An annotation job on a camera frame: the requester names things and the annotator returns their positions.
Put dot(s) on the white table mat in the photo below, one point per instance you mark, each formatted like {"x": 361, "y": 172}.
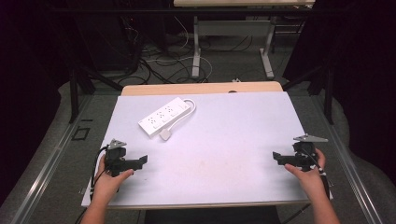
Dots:
{"x": 218, "y": 149}

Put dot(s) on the white plug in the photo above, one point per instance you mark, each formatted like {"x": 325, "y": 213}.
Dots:
{"x": 165, "y": 135}

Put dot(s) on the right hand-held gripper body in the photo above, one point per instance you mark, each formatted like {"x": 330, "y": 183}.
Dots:
{"x": 305, "y": 157}

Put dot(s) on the white power strip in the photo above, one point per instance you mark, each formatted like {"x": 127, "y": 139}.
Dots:
{"x": 163, "y": 116}

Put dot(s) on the white-legged background desk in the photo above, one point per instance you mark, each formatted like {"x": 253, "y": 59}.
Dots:
{"x": 233, "y": 28}

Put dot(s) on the dark curtain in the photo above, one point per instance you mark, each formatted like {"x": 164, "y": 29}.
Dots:
{"x": 31, "y": 77}
{"x": 367, "y": 77}

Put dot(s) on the grey metal floor rail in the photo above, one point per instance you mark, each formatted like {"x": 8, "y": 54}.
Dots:
{"x": 348, "y": 168}
{"x": 46, "y": 174}

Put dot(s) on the person's left hand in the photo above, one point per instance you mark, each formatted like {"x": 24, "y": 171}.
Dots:
{"x": 106, "y": 186}

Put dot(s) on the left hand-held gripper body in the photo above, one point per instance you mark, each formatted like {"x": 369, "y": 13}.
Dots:
{"x": 115, "y": 158}

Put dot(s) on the wooden table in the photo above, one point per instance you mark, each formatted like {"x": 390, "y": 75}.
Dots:
{"x": 186, "y": 88}

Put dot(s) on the black metal stand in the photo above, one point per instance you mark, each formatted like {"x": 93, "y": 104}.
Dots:
{"x": 328, "y": 93}
{"x": 74, "y": 93}

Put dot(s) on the person's right hand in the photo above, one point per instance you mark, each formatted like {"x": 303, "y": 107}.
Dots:
{"x": 311, "y": 183}

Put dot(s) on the black horizontal bar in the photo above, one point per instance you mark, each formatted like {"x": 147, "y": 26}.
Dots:
{"x": 186, "y": 10}

